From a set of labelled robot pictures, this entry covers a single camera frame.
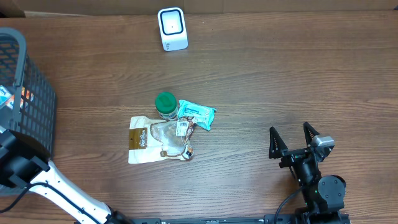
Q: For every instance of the orange tissue pack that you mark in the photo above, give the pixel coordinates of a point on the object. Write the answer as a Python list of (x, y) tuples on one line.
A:
[(26, 98)]

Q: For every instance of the teal tissue pack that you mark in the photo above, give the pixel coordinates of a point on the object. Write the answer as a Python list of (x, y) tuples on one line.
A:
[(5, 95)]

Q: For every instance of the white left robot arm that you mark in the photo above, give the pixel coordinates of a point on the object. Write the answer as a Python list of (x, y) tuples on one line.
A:
[(26, 164)]

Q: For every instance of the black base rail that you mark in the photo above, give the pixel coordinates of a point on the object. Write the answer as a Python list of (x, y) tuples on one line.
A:
[(266, 219)]

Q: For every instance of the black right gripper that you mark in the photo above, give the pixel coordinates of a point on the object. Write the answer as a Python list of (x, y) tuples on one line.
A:
[(278, 147)]

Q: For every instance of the green lid jar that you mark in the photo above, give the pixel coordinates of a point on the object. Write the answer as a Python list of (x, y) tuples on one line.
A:
[(166, 105)]

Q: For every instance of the white barcode scanner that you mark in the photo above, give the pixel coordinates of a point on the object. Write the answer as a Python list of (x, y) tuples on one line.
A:
[(172, 28)]

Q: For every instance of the teal wet wipes pack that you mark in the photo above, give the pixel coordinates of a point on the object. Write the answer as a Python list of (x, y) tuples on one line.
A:
[(204, 115)]

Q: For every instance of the dark grey mesh basket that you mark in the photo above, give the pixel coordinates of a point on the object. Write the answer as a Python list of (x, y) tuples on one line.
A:
[(18, 71)]

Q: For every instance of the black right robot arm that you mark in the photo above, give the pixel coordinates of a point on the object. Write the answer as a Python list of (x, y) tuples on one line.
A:
[(323, 195)]

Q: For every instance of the beige snack pouch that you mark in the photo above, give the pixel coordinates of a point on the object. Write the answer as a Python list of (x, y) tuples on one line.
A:
[(152, 140)]

